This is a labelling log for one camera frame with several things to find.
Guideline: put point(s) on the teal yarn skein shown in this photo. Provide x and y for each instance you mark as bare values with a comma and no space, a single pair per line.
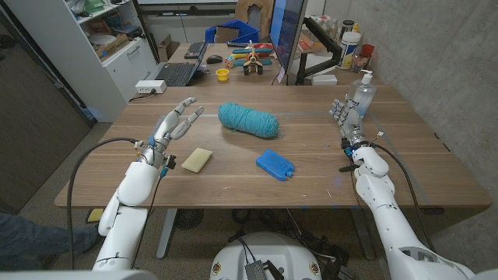
248,120

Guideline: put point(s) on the white rectangular box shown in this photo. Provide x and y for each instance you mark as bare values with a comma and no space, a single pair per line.
324,79

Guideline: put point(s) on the blue plastic bin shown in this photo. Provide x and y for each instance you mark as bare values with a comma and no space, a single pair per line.
233,32

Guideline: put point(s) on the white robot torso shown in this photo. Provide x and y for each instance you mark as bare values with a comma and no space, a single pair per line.
266,258

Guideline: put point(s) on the black laptop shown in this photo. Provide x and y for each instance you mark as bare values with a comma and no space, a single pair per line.
181,70

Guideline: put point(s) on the red plastic cup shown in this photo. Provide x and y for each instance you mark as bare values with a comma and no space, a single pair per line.
367,50

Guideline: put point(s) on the black computer mouse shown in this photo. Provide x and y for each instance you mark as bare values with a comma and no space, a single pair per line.
214,59

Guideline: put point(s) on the clear soap dispenser bottle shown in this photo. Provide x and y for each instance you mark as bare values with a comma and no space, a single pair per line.
365,93

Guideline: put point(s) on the person leg in jeans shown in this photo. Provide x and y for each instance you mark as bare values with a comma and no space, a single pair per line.
39,241

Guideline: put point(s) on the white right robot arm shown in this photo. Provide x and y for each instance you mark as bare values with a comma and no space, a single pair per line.
397,225

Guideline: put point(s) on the wooden toy airplane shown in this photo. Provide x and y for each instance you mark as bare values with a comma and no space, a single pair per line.
253,58

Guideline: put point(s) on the white wipes canister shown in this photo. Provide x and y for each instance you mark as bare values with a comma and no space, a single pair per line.
348,50

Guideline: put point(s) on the cardboard box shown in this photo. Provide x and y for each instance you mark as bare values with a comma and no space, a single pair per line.
167,47

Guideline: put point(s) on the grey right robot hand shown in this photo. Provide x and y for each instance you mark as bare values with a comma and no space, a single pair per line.
349,120

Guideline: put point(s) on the yellow sponge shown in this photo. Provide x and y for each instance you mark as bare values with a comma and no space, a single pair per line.
197,159

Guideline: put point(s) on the blue plastic case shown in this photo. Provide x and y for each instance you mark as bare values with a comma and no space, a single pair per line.
275,165

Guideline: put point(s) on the black keyboard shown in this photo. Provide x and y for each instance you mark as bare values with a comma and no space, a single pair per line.
195,50

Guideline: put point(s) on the computer monitor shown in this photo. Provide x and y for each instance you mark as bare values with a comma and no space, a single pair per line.
287,31

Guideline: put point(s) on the yellow plastic cup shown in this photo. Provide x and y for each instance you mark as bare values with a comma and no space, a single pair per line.
222,74

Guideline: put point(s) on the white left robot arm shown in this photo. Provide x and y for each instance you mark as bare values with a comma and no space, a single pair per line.
124,218

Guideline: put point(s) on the white storage cabinet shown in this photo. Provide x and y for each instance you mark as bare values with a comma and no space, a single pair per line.
89,50

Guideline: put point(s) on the black capped jar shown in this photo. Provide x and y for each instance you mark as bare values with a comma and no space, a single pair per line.
346,26

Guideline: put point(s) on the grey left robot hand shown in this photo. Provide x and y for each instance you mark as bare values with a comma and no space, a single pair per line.
168,128

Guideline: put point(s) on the white power strip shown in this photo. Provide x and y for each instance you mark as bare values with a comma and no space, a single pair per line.
150,86

